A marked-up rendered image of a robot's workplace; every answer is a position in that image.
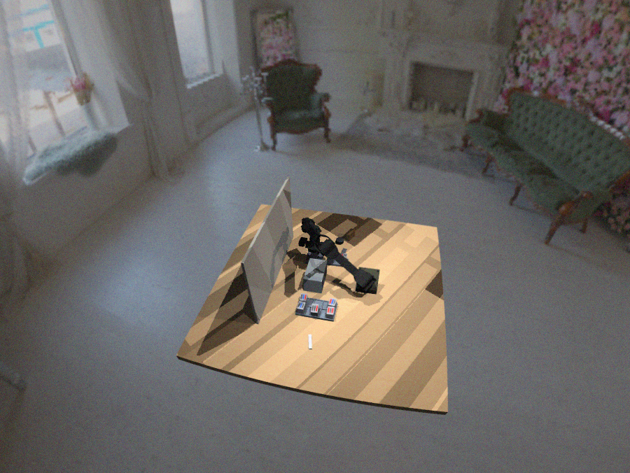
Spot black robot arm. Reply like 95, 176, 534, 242
301, 218, 376, 291

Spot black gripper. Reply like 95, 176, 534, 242
298, 237, 323, 248

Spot grey flat panel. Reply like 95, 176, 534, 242
241, 176, 293, 324

